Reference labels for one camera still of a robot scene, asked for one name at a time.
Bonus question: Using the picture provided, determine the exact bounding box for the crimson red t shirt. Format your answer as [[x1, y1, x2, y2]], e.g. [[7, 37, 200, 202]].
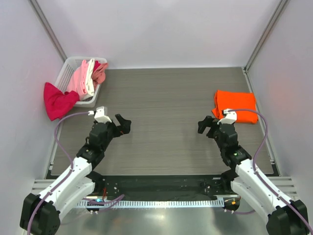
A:
[[44, 82, 79, 121]]

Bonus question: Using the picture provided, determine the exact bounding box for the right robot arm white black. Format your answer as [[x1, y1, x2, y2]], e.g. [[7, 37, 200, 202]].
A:
[[198, 116, 313, 235]]

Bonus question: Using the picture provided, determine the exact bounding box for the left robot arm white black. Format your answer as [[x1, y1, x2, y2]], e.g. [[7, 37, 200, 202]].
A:
[[20, 111, 132, 235]]

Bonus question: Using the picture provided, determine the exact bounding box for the folded orange t shirt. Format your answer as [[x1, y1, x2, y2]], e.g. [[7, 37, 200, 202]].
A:
[[212, 90, 258, 124]]

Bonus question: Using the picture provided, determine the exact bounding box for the white t shirt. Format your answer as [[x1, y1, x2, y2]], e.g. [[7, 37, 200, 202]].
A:
[[85, 58, 95, 99]]

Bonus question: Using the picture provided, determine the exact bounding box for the light pink t shirt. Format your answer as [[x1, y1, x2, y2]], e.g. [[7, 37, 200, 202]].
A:
[[66, 60, 89, 101]]

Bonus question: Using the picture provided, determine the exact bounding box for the salmon pink t shirt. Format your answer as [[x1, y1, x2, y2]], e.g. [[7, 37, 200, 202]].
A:
[[91, 63, 108, 86]]

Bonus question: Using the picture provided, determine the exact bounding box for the dark red t shirt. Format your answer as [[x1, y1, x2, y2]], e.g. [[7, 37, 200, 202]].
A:
[[93, 61, 101, 71]]

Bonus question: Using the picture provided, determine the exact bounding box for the white plastic laundry basket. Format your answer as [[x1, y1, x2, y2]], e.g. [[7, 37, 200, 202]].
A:
[[54, 56, 107, 108]]

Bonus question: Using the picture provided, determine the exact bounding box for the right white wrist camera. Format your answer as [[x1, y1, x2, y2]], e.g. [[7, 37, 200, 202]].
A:
[[217, 109, 237, 125]]

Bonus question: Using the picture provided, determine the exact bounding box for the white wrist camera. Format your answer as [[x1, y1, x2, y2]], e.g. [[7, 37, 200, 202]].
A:
[[88, 106, 112, 123], [217, 109, 237, 125]]

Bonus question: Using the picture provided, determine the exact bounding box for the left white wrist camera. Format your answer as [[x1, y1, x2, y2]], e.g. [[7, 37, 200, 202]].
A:
[[88, 106, 112, 123]]

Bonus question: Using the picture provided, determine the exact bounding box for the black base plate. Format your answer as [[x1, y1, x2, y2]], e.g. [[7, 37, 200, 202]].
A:
[[92, 175, 237, 201]]

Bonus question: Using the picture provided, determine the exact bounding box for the slotted cable duct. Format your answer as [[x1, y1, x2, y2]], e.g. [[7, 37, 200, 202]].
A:
[[74, 198, 224, 210]]

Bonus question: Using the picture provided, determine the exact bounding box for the left aluminium frame post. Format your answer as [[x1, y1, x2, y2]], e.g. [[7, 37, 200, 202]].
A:
[[28, 0, 67, 62]]

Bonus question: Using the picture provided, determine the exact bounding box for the aluminium frame post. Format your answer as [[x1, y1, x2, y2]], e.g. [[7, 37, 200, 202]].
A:
[[28, 0, 67, 62], [243, 0, 291, 73]]

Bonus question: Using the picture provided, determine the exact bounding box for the right aluminium frame post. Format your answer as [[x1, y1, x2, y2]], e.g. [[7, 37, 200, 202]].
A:
[[243, 0, 291, 73]]

